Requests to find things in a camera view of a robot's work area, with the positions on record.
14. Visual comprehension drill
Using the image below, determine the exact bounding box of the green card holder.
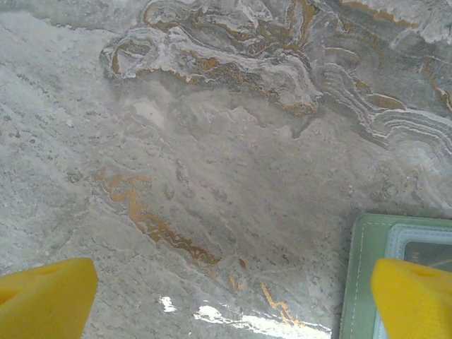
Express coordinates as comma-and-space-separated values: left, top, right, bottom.
339, 213, 452, 339

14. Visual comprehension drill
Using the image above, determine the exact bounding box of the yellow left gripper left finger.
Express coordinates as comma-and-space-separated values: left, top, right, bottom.
0, 257, 98, 339

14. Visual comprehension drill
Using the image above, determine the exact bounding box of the black credit card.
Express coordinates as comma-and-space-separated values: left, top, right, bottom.
402, 241, 452, 276

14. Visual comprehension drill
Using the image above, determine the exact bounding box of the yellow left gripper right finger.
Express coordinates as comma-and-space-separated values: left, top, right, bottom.
370, 257, 452, 339

